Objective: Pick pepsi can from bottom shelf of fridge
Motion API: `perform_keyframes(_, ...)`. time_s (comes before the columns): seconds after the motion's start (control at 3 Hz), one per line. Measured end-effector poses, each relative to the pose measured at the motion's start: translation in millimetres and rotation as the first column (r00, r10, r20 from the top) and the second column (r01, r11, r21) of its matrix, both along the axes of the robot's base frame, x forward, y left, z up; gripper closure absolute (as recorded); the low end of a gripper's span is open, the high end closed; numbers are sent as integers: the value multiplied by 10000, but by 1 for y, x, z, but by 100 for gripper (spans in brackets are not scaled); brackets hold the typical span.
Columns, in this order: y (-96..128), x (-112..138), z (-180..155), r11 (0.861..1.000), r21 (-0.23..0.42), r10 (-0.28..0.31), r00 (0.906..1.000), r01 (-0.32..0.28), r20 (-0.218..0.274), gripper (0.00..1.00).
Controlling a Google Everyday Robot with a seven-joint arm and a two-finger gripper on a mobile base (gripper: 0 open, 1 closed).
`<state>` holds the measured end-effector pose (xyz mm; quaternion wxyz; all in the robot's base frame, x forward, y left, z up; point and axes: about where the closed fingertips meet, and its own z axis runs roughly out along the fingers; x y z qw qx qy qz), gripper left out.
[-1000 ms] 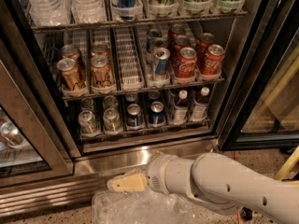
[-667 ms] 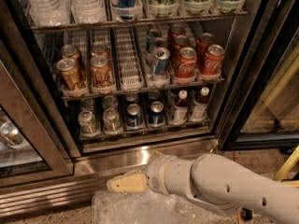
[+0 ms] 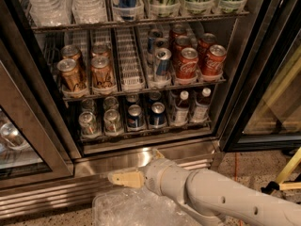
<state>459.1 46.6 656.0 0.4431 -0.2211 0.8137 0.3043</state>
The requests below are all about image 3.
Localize clear glass jar front right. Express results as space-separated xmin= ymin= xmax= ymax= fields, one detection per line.
xmin=103 ymin=109 xmax=122 ymax=134

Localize gold can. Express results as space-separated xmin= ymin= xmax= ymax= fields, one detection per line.
xmin=57 ymin=58 xmax=87 ymax=92
xmin=91 ymin=44 xmax=111 ymax=57
xmin=91 ymin=56 xmax=115 ymax=89
xmin=60 ymin=44 xmax=83 ymax=62

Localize stainless steel display fridge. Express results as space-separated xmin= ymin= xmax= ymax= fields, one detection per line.
xmin=0 ymin=0 xmax=301 ymax=219

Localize gold can front left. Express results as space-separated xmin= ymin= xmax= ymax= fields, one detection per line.
xmin=57 ymin=58 xmax=87 ymax=92

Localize red coca-cola can front right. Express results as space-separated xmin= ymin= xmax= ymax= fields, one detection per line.
xmin=201 ymin=44 xmax=227 ymax=76

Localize clear water bottles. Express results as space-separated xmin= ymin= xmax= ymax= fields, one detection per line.
xmin=29 ymin=0 xmax=71 ymax=27
xmin=71 ymin=0 xmax=107 ymax=24

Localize silver blue can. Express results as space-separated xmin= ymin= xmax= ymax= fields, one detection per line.
xmin=153 ymin=38 xmax=169 ymax=49
xmin=148 ymin=28 xmax=163 ymax=54
xmin=153 ymin=48 xmax=171 ymax=82

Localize red coca-cola can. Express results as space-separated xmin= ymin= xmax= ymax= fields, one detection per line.
xmin=173 ymin=36 xmax=192 ymax=61
xmin=169 ymin=24 xmax=187 ymax=40
xmin=201 ymin=44 xmax=227 ymax=76
xmin=197 ymin=33 xmax=216 ymax=60
xmin=176 ymin=47 xmax=198 ymax=79

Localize silver can behind left door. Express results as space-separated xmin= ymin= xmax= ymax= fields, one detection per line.
xmin=0 ymin=122 xmax=29 ymax=150

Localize clear glass jar rear right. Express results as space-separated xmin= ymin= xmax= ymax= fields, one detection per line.
xmin=103 ymin=96 xmax=119 ymax=111

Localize yellow black robot base frame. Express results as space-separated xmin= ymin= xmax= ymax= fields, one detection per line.
xmin=261 ymin=147 xmax=301 ymax=195

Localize gold can rear left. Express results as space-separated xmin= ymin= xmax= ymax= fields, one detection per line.
xmin=60 ymin=44 xmax=83 ymax=62

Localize clear glass jar rear left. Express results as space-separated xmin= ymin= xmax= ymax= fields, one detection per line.
xmin=81 ymin=99 xmax=97 ymax=115

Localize gold can rear right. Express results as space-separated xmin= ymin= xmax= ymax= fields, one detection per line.
xmin=91 ymin=44 xmax=111 ymax=57

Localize glass fridge door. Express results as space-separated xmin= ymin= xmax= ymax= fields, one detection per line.
xmin=0 ymin=40 xmax=73 ymax=190
xmin=220 ymin=0 xmax=301 ymax=153

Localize red coca-cola can front left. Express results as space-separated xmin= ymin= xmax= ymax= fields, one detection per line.
xmin=176 ymin=47 xmax=198 ymax=79

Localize white-cap bottle left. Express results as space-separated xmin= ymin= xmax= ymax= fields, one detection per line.
xmin=172 ymin=90 xmax=189 ymax=124

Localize silver blue can rear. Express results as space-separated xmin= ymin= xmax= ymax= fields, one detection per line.
xmin=148 ymin=28 xmax=163 ymax=54

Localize clear glass jar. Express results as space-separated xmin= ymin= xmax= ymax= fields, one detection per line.
xmin=78 ymin=111 xmax=99 ymax=136
xmin=103 ymin=109 xmax=122 ymax=134
xmin=81 ymin=99 xmax=97 ymax=115
xmin=103 ymin=96 xmax=119 ymax=111

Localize right glass fridge door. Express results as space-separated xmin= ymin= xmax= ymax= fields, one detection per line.
xmin=220 ymin=0 xmax=301 ymax=153

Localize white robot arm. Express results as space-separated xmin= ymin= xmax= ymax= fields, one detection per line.
xmin=108 ymin=151 xmax=301 ymax=226

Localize blue pepsi can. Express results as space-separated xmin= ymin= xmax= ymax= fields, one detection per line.
xmin=150 ymin=102 xmax=166 ymax=126
xmin=127 ymin=105 xmax=144 ymax=128
xmin=126 ymin=94 xmax=140 ymax=106
xmin=149 ymin=91 xmax=162 ymax=105

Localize gold can front right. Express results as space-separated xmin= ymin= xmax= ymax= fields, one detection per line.
xmin=91 ymin=56 xmax=115 ymax=89

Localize red coca-cola can rear right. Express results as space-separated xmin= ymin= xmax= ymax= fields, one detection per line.
xmin=197 ymin=33 xmax=216 ymax=60

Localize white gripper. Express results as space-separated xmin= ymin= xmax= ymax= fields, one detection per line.
xmin=108 ymin=150 xmax=191 ymax=205

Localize left glass fridge door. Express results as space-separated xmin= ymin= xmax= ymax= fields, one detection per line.
xmin=0 ymin=40 xmax=73 ymax=190

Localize white-cap bottle right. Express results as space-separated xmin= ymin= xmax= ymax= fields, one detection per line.
xmin=191 ymin=88 xmax=211 ymax=123

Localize white-cap bottle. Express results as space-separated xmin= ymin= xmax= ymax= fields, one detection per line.
xmin=191 ymin=88 xmax=211 ymax=123
xmin=172 ymin=90 xmax=189 ymax=124

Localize clear glass jar front left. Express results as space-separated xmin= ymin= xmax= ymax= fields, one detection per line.
xmin=78 ymin=111 xmax=99 ymax=136

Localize clear water bottles right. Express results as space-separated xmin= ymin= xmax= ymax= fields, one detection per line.
xmin=71 ymin=0 xmax=107 ymax=24

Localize silver blue can front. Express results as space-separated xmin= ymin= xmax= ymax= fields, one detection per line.
xmin=153 ymin=48 xmax=171 ymax=82

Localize clear water bottles left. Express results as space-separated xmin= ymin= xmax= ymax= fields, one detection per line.
xmin=29 ymin=0 xmax=71 ymax=27

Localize red coca-cola can rear left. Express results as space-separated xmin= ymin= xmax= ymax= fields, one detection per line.
xmin=169 ymin=24 xmax=187 ymax=40

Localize silver blue can middle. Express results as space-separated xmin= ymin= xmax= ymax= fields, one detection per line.
xmin=153 ymin=38 xmax=169 ymax=49

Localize clear plastic bin with wrap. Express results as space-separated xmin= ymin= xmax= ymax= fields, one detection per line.
xmin=92 ymin=187 xmax=201 ymax=226

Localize red coca-cola can middle left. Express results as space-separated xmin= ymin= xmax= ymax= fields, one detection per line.
xmin=173 ymin=36 xmax=192 ymax=61

